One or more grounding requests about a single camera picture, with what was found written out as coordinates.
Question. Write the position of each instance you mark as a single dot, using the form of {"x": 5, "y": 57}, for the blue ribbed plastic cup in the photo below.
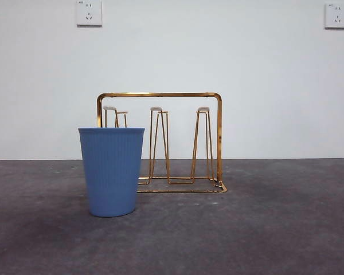
{"x": 111, "y": 172}

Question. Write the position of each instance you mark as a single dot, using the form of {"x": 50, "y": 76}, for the white wall socket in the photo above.
{"x": 336, "y": 16}
{"x": 89, "y": 13}

